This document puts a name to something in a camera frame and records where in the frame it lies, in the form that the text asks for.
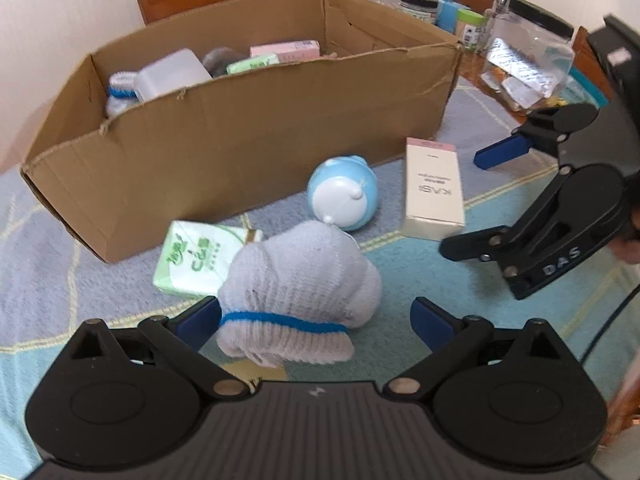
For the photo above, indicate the cardboard box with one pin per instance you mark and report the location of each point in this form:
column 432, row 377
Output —
column 225, row 150

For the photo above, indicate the white plastic container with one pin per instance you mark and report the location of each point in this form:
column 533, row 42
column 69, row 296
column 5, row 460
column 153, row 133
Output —
column 172, row 75

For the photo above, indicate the blue container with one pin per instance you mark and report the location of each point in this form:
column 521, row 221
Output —
column 446, row 12

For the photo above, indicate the blue and white round toy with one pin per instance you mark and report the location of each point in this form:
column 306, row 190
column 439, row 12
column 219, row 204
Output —
column 345, row 192

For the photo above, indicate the glass jar with dark lid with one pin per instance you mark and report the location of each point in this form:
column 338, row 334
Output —
column 419, row 7

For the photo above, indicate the large clear jar black lid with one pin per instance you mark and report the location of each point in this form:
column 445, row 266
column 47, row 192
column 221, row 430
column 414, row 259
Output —
column 530, row 55

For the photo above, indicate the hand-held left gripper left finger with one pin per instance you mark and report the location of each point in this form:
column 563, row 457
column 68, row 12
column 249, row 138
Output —
column 200, row 319

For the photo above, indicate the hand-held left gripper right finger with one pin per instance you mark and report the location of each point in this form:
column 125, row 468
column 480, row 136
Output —
column 430, row 324

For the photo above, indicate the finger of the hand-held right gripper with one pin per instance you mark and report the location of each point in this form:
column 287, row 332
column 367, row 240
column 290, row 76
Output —
column 500, row 152
column 475, row 247

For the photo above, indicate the green tissue pack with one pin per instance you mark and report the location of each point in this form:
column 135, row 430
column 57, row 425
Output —
column 252, row 64
column 195, row 260

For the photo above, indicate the cream carton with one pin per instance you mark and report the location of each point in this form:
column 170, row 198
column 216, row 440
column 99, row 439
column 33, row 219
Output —
column 432, row 190

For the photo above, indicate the light blue checked mat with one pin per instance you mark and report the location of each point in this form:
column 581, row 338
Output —
column 60, row 285

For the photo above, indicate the white knitted gloves blue band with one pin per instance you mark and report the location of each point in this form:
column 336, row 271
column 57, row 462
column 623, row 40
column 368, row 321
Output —
column 300, row 280
column 122, row 92

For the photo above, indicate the jar with green lid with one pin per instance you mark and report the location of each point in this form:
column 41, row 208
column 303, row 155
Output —
column 470, row 27

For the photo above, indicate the pink carton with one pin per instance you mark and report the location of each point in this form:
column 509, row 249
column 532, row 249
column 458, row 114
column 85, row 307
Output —
column 285, row 50

